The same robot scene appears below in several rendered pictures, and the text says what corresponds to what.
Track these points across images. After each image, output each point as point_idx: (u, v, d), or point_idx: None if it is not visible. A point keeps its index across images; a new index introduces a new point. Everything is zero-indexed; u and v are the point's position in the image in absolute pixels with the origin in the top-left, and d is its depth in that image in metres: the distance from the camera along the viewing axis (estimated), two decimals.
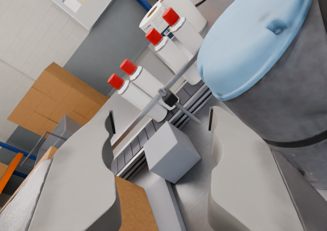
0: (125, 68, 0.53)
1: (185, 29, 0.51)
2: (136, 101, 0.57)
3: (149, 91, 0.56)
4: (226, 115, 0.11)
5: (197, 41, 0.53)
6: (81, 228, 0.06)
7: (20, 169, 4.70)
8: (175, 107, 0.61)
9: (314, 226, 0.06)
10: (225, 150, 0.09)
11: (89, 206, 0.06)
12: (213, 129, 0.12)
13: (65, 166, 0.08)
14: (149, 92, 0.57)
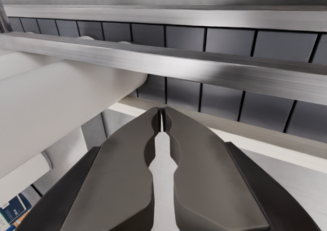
0: None
1: None
2: (18, 78, 0.12)
3: None
4: (178, 115, 0.11)
5: None
6: (114, 222, 0.06)
7: None
8: (89, 35, 0.22)
9: (269, 205, 0.06)
10: (182, 150, 0.09)
11: (124, 202, 0.07)
12: (168, 130, 0.12)
13: (110, 156, 0.08)
14: (8, 67, 0.15)
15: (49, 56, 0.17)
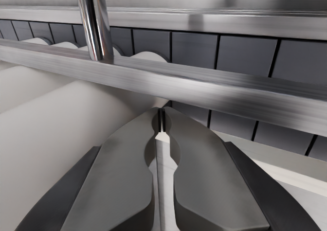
0: None
1: None
2: (28, 112, 0.09)
3: (2, 86, 0.11)
4: (177, 115, 0.11)
5: None
6: (114, 222, 0.06)
7: None
8: None
9: (269, 205, 0.06)
10: (182, 150, 0.09)
11: (125, 202, 0.07)
12: (168, 130, 0.12)
13: (110, 156, 0.08)
14: (14, 88, 0.11)
15: None
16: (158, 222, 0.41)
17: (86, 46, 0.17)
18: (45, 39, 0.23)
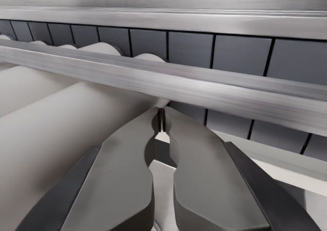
0: None
1: None
2: (27, 114, 0.09)
3: (7, 91, 0.11)
4: (177, 115, 0.11)
5: None
6: (114, 222, 0.06)
7: None
8: (109, 43, 0.19)
9: (269, 205, 0.06)
10: (182, 150, 0.09)
11: (125, 202, 0.07)
12: (168, 130, 0.12)
13: (110, 156, 0.08)
14: (18, 93, 0.12)
15: None
16: None
17: (89, 47, 0.17)
18: (49, 44, 0.23)
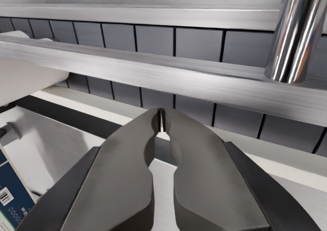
0: None
1: None
2: None
3: None
4: (178, 115, 0.11)
5: None
6: (114, 222, 0.06)
7: None
8: (24, 31, 0.24)
9: (269, 205, 0.06)
10: (182, 150, 0.09)
11: (124, 202, 0.07)
12: (168, 130, 0.12)
13: (110, 156, 0.08)
14: None
15: None
16: None
17: (3, 33, 0.23)
18: None
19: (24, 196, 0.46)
